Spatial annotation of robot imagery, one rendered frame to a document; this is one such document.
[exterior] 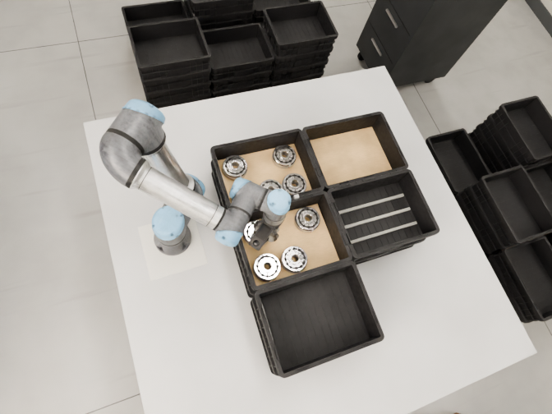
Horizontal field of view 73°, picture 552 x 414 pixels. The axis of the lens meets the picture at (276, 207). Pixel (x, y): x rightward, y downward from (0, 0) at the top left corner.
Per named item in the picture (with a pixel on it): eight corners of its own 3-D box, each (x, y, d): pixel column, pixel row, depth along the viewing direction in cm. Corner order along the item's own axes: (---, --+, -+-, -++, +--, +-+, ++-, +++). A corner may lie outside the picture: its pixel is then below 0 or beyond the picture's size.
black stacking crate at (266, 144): (228, 223, 152) (230, 214, 142) (209, 161, 161) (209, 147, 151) (318, 200, 162) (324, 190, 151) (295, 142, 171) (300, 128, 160)
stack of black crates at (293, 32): (269, 94, 260) (278, 45, 219) (255, 61, 269) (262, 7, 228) (320, 84, 270) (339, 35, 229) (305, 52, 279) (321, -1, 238)
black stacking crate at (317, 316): (275, 377, 134) (280, 379, 123) (250, 296, 143) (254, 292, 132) (372, 340, 144) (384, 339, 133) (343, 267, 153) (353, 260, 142)
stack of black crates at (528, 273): (535, 310, 231) (585, 303, 200) (497, 327, 223) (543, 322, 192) (502, 250, 243) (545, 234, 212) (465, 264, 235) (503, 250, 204)
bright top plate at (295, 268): (287, 274, 143) (287, 274, 143) (278, 250, 146) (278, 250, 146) (310, 267, 146) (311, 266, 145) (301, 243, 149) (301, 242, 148)
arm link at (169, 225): (149, 238, 146) (143, 227, 133) (166, 209, 151) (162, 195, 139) (177, 250, 146) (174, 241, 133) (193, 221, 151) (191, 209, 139)
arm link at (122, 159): (80, 158, 96) (242, 246, 110) (104, 126, 101) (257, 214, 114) (82, 172, 107) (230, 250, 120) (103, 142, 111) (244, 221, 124)
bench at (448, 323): (184, 467, 187) (167, 526, 123) (119, 186, 235) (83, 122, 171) (446, 353, 228) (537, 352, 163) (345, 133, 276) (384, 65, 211)
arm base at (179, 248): (154, 257, 153) (151, 251, 144) (154, 223, 158) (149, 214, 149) (192, 254, 156) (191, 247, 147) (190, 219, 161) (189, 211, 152)
